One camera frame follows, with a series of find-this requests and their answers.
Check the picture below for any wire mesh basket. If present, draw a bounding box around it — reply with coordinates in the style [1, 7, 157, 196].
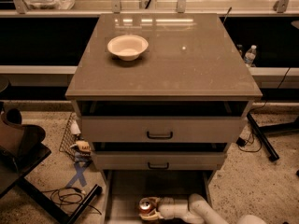
[59, 113, 76, 161]

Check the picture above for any black table leg left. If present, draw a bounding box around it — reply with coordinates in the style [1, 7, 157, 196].
[17, 178, 102, 224]

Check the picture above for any clear water bottle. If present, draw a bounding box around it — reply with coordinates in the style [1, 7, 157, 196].
[244, 45, 257, 67]

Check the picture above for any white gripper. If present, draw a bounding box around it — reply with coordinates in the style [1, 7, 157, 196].
[140, 197, 189, 221]

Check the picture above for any black cable on floor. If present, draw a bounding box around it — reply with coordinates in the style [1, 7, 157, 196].
[41, 186, 103, 216]

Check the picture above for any open grey bottom drawer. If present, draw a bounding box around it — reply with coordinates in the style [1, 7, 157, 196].
[101, 170, 211, 224]

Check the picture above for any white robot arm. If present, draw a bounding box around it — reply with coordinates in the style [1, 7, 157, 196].
[139, 193, 229, 224]

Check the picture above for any grey upper drawer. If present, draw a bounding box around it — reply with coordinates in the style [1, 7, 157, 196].
[81, 117, 247, 143]

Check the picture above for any blue tape cross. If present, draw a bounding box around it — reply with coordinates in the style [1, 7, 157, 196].
[66, 162, 91, 188]

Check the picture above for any black stand leg right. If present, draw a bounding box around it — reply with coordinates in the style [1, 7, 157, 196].
[247, 113, 279, 161]

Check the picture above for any grey middle drawer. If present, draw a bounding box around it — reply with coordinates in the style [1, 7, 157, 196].
[92, 151, 226, 170]

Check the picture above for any grey drawer cabinet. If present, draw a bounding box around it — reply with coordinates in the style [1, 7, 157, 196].
[64, 12, 263, 224]

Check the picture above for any white paper bowl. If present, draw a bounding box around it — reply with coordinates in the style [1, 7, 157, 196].
[107, 35, 149, 61]

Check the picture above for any dark chair left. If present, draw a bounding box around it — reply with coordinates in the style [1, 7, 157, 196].
[0, 108, 51, 198]

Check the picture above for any red coke can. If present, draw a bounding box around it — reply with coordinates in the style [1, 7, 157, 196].
[139, 198, 155, 216]

